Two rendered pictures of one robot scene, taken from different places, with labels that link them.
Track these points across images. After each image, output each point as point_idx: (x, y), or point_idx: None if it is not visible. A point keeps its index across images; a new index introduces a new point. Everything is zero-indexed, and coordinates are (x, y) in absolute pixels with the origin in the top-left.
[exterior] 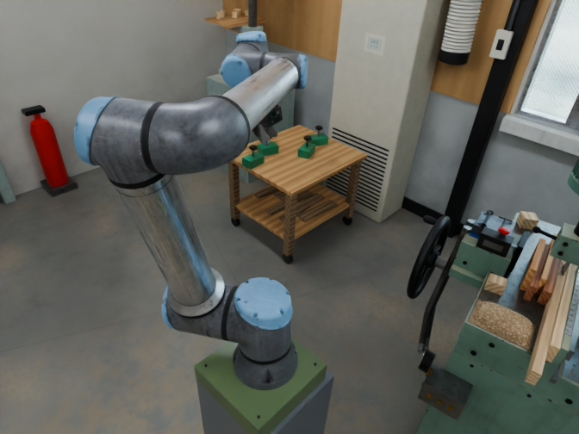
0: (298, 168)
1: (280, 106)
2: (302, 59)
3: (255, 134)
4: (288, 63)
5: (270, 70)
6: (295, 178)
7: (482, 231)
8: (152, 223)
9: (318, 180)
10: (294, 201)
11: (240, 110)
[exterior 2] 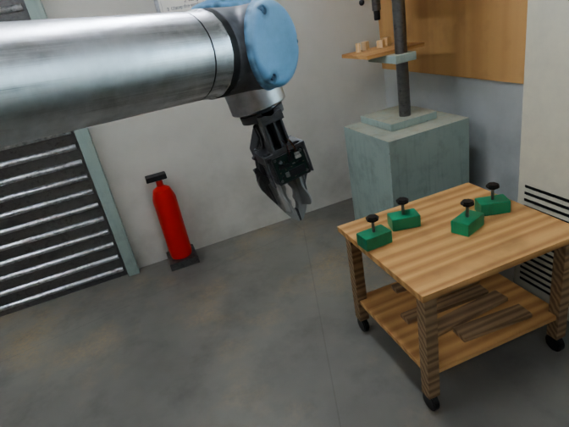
0: (446, 252)
1: (302, 141)
2: (253, 7)
3: (272, 200)
4: (194, 14)
5: (69, 18)
6: (435, 270)
7: None
8: None
9: (477, 275)
10: (431, 309)
11: None
